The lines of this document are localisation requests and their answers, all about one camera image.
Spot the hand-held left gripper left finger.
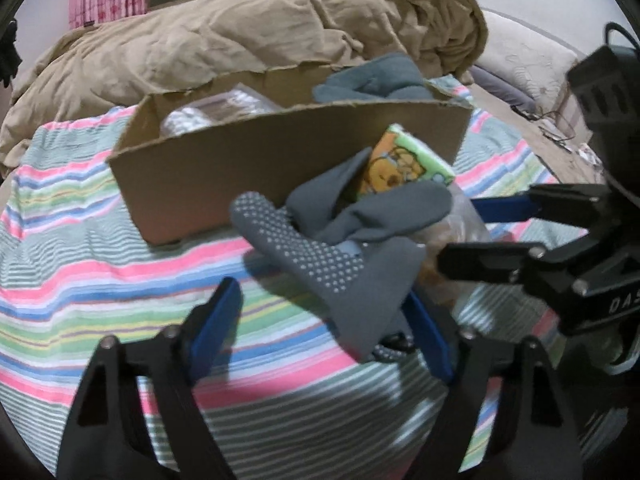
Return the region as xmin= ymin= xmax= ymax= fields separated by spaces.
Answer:
xmin=55 ymin=276 xmax=244 ymax=480

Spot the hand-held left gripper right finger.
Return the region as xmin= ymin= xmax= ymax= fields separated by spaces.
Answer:
xmin=400 ymin=290 xmax=586 ymax=480

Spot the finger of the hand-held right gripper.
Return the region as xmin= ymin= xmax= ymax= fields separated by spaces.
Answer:
xmin=436 ymin=241 xmax=601 ymax=306
xmin=471 ymin=183 xmax=610 ymax=228

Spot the clear plastic snack bag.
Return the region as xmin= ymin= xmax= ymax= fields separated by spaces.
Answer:
xmin=410 ymin=184 xmax=493 ymax=306

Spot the grey dotted sock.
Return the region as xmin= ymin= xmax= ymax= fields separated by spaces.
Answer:
xmin=230 ymin=191 xmax=428 ymax=363

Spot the plain grey sock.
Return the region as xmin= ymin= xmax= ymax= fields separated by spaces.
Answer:
xmin=286 ymin=149 xmax=453 ymax=246

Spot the cardboard box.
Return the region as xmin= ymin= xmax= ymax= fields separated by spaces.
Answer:
xmin=106 ymin=62 xmax=473 ymax=247

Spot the cartoon bear tissue packet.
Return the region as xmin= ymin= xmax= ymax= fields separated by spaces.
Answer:
xmin=357 ymin=124 xmax=457 ymax=201

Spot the grey pillow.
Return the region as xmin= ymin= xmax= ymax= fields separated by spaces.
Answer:
xmin=469 ymin=66 xmax=538 ymax=112

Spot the striped bed sheet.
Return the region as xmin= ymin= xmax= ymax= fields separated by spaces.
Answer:
xmin=0 ymin=76 xmax=631 ymax=480

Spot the white pillow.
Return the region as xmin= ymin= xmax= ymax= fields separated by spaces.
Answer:
xmin=472 ymin=10 xmax=594 ymax=113

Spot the grey-blue towel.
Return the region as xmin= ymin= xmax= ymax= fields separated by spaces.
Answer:
xmin=312 ymin=52 xmax=436 ymax=103

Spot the white plastic packet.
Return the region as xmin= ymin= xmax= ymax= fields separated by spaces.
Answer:
xmin=160 ymin=106 xmax=213 ymax=139

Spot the clear plastic packet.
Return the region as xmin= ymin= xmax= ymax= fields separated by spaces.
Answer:
xmin=197 ymin=82 xmax=282 ymax=122

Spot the beige duvet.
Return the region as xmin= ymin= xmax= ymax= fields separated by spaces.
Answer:
xmin=0 ymin=0 xmax=489 ymax=171

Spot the black hanging cloth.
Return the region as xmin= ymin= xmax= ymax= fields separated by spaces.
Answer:
xmin=0 ymin=19 xmax=22 ymax=88

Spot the thin dark cable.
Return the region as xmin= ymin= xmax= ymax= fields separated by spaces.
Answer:
xmin=517 ymin=77 xmax=603 ymax=163

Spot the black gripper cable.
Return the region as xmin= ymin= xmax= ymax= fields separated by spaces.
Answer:
xmin=605 ymin=22 xmax=640 ymax=53

